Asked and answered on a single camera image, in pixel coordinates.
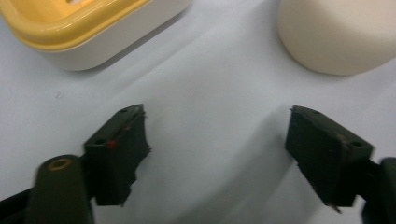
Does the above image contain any cream round container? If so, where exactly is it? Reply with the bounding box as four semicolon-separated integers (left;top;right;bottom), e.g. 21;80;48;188
276;0;396;77

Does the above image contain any yellow and white plastic container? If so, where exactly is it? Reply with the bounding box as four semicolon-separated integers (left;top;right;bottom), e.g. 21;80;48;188
0;0;193;72

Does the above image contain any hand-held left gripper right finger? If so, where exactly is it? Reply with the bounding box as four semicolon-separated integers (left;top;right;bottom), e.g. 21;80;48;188
284;105;375;215

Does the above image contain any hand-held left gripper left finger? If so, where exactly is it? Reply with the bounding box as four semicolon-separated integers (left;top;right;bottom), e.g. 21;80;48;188
83;104;152;207

